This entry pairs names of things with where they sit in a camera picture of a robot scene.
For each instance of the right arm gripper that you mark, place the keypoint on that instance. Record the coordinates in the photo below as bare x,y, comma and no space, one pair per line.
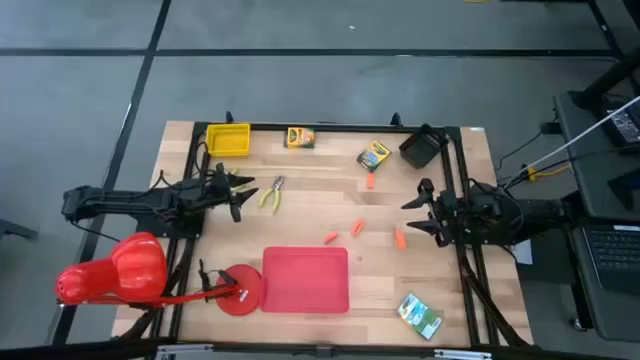
447,215

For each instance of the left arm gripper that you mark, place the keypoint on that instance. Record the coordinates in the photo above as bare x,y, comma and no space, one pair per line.
217,192

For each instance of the orange eraser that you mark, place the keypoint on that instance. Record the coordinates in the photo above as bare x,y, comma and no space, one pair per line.
330,238
371,181
400,240
357,227

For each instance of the yellow washable Crayola crayon box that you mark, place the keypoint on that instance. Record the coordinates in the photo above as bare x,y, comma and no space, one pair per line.
373,156

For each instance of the green yellow Crayola crayon box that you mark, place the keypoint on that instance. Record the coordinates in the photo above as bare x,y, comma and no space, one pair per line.
300,137

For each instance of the green white card box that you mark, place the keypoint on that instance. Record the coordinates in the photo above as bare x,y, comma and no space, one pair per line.
419,316

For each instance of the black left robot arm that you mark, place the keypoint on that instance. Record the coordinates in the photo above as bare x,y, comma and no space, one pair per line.
125,200

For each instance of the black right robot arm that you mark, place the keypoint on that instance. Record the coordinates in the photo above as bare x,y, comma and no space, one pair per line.
520,215

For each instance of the yellow plastic bin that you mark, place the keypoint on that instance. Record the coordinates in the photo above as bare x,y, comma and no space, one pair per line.
227,141

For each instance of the black orange device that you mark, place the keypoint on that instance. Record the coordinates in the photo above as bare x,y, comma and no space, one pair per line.
422,147

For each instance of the black table clamp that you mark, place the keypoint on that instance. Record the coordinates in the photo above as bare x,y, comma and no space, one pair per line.
396,119
229,118

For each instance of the white paper sheet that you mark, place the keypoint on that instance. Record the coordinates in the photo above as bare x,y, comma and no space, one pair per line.
524,254

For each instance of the red plastic tray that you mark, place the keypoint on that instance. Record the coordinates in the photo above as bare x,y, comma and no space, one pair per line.
305,280

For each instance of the red desk lamp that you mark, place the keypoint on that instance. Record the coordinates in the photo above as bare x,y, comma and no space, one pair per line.
135,267

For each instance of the gray side desk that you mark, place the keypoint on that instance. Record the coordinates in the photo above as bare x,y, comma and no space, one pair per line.
580,130

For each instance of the desk caster wheel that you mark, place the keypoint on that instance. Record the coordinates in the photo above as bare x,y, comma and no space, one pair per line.
578,324

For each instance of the black laptop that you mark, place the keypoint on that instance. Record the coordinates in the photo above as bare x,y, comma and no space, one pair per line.
615,255

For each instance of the black device with label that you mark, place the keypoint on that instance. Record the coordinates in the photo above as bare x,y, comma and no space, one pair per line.
625,127

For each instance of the dark furniture leg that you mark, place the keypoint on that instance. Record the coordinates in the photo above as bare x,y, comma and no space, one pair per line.
15,230

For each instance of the black crossbar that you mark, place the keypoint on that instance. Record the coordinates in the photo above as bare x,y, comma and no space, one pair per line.
75,350

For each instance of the black aluminium table frame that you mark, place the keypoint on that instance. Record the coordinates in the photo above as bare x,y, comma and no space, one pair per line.
345,127

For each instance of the silver metal bracket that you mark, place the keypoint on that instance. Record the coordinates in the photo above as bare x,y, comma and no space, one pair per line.
182,351
462,354

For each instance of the black wall plug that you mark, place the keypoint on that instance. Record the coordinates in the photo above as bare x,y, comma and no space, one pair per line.
550,128

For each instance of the black diagonal post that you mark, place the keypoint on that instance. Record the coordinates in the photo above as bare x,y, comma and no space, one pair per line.
607,80

